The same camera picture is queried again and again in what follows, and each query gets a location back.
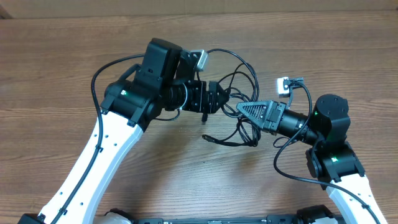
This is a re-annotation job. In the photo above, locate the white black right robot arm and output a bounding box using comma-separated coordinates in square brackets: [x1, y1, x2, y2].
[237, 94, 387, 223]

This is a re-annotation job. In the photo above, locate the brown cardboard wall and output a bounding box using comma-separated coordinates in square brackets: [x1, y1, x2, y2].
[1, 0, 397, 19]

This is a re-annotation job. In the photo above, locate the black USB-C cable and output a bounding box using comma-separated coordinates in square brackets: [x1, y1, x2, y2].
[201, 71, 262, 147]

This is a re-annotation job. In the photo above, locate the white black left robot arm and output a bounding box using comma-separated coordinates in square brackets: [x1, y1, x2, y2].
[20, 38, 228, 223]

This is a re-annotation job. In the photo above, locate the black USB-A cable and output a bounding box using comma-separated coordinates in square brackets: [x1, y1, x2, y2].
[201, 48, 262, 147]

